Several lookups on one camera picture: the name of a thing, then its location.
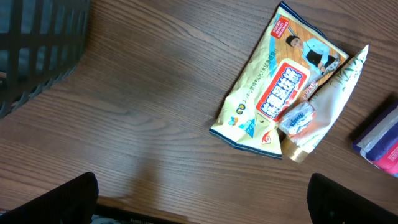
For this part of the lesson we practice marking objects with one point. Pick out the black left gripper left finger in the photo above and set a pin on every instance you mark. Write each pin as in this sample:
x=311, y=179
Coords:
x=73, y=202

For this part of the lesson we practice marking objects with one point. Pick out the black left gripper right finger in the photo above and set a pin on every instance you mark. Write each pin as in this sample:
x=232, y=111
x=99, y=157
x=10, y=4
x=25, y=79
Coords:
x=330, y=203

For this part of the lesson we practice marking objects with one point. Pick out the red purple tissue pack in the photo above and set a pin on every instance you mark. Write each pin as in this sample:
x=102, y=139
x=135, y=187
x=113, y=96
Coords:
x=378, y=143

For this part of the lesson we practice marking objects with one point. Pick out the small orange tissue pack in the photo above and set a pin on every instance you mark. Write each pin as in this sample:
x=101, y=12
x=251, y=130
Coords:
x=297, y=119

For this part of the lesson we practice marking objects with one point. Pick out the white tube gold cap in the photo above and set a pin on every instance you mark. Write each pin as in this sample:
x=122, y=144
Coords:
x=329, y=102

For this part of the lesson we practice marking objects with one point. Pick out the yellow wet wipes packet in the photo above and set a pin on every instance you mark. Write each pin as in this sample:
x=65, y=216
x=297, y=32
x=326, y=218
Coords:
x=290, y=61

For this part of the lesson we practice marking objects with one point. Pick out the dark grey plastic basket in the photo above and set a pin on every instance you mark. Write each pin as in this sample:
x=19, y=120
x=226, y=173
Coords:
x=42, y=42

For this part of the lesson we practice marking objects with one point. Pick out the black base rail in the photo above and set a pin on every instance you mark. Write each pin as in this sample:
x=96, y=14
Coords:
x=111, y=215

